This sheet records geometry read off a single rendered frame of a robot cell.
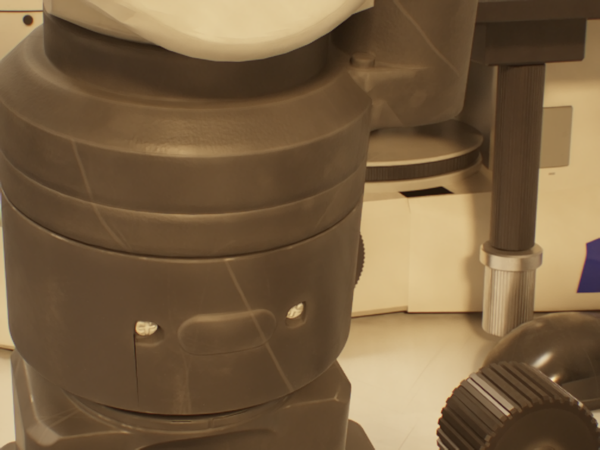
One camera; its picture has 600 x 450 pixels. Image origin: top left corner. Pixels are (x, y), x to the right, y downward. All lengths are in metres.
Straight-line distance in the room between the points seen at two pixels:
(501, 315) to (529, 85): 0.12
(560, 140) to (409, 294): 0.12
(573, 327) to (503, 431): 0.29
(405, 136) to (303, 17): 0.53
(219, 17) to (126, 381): 0.09
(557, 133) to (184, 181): 0.47
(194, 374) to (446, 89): 0.09
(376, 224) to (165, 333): 0.41
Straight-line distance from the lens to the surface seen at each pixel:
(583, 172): 0.72
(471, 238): 0.68
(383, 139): 0.74
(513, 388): 0.32
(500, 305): 0.64
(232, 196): 0.24
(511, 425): 0.31
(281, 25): 0.22
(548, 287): 0.70
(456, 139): 0.74
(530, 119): 0.61
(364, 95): 0.27
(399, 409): 0.58
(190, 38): 0.22
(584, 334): 0.59
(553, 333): 0.59
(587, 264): 0.70
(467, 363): 0.64
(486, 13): 0.55
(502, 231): 0.63
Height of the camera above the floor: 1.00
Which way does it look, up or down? 17 degrees down
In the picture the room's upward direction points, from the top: straight up
